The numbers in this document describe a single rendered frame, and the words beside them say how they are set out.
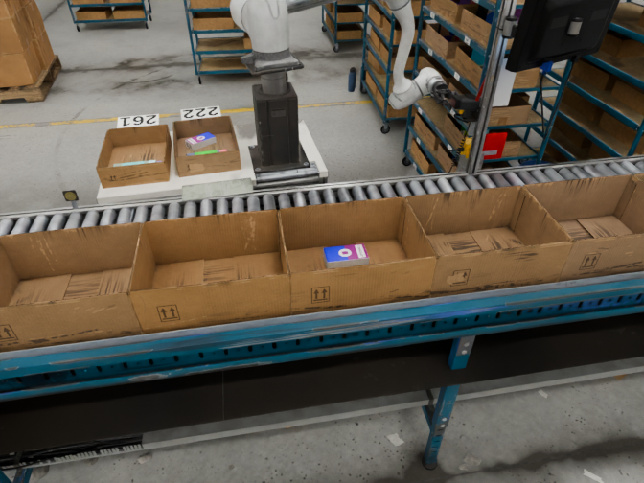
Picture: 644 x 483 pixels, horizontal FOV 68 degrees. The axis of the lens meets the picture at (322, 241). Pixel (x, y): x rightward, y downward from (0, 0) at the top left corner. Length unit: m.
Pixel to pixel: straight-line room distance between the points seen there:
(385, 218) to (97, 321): 0.87
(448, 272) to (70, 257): 1.08
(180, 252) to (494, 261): 0.91
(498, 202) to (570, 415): 1.12
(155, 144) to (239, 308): 1.43
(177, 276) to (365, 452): 1.08
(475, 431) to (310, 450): 0.69
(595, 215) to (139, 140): 2.02
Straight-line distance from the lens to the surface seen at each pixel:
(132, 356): 1.31
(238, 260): 1.51
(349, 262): 1.44
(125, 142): 2.58
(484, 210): 1.65
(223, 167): 2.23
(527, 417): 2.34
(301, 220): 1.46
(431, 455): 2.06
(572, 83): 3.57
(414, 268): 1.29
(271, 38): 2.05
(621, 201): 1.92
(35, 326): 1.37
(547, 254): 1.45
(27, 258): 1.62
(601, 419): 2.47
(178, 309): 1.27
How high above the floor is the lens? 1.86
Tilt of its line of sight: 39 degrees down
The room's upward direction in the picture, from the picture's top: straight up
